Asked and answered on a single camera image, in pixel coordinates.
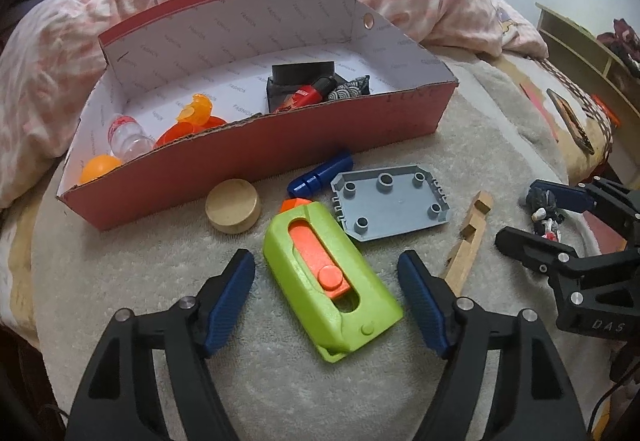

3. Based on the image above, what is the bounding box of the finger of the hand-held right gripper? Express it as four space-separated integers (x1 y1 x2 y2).
495 226 591 289
530 177 640 252

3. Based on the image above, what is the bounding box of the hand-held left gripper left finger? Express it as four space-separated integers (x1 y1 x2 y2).
64 248 257 441

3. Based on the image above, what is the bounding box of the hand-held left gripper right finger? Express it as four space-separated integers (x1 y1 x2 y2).
397 249 588 441

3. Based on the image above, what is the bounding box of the dark robot figure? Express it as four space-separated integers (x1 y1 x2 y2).
525 185 568 242

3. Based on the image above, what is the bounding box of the green toy utility knife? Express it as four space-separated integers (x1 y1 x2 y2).
263 198 404 364

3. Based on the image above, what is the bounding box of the red cardboard box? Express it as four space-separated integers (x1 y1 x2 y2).
54 0 460 233

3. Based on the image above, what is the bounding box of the orange ball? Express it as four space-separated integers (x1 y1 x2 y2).
80 154 123 185

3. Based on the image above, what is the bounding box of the small clear plastic bottle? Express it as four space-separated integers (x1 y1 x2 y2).
107 114 155 163

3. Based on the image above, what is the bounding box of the orange translucent spiky toy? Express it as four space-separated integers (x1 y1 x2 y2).
177 94 216 127

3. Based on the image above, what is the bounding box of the red black toy tool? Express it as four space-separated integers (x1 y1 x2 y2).
272 76 337 114

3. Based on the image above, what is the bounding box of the notched wooden block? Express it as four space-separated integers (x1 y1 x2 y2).
440 191 495 294

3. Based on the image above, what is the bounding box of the round wooden disc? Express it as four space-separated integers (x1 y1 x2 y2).
205 178 262 235

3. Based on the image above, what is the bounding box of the grey plastic building plate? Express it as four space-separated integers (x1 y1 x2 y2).
330 164 451 243

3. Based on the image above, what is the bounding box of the brown printed bed sheet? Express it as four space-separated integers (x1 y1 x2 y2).
492 54 616 182

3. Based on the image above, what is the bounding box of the blue plastic cylinder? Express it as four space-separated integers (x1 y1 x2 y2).
286 150 355 197

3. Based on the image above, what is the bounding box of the light wooden shelf unit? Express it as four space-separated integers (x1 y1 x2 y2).
535 2 640 122

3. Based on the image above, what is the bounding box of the dark red cloth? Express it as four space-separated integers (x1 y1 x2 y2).
597 18 640 72

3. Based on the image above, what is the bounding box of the orange plastic toy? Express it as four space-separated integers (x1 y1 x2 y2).
154 116 228 149

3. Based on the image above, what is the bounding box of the black patterned pouch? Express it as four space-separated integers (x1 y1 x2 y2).
325 75 371 103

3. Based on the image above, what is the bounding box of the dark rectangular frame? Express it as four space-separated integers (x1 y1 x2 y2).
546 88 596 154

